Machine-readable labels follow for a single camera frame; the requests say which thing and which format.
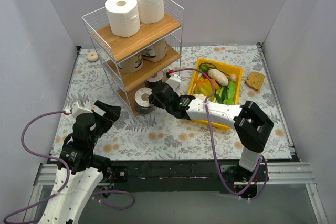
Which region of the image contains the black roll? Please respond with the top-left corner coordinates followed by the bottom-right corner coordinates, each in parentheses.
top-left (134, 87), bottom-right (154, 115)
top-left (145, 70), bottom-right (164, 89)

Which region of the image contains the brown printed paper roll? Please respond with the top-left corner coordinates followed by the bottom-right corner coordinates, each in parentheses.
top-left (141, 38), bottom-right (167, 62)

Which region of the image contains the white paper towel roll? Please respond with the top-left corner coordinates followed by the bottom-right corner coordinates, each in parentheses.
top-left (105, 0), bottom-right (140, 37)
top-left (137, 0), bottom-right (164, 24)

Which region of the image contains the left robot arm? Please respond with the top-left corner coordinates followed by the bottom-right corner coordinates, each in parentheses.
top-left (39, 101), bottom-right (121, 223)

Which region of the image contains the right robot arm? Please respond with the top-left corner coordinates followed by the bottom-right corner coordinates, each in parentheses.
top-left (149, 83), bottom-right (274, 181)

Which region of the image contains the floral table mat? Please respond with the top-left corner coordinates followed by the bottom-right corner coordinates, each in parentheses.
top-left (66, 45), bottom-right (291, 160)

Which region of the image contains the yellow orange pepper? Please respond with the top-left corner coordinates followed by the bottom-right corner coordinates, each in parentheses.
top-left (194, 79), bottom-right (213, 96)

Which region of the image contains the small beige donut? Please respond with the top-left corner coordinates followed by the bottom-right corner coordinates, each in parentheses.
top-left (87, 51), bottom-right (99, 62)

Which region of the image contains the white radish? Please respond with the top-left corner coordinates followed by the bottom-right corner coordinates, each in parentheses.
top-left (207, 69), bottom-right (229, 86)

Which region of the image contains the green cucumber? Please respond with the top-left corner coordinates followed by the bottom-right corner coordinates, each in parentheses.
top-left (222, 81), bottom-right (236, 105)

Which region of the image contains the garlic bulb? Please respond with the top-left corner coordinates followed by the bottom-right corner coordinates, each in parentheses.
top-left (229, 74), bottom-right (238, 82)

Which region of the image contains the yellow plastic bin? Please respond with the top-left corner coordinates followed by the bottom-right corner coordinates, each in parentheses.
top-left (186, 58), bottom-right (244, 131)

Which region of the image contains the bread slice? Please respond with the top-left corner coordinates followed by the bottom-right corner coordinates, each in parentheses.
top-left (245, 72), bottom-right (265, 91)

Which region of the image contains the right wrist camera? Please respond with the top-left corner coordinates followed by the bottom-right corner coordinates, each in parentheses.
top-left (165, 70), bottom-right (181, 91)

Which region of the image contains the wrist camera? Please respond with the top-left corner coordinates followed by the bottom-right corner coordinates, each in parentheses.
top-left (165, 70), bottom-right (181, 91)
top-left (64, 101), bottom-right (92, 118)

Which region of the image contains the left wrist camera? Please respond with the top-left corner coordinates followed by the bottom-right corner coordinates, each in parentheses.
top-left (64, 101), bottom-right (92, 118)

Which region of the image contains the white wire wooden shelf rack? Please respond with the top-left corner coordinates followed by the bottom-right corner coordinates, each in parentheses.
top-left (82, 0), bottom-right (184, 116)

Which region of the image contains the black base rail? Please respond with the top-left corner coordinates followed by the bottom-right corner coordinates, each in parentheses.
top-left (107, 159), bottom-right (263, 195)

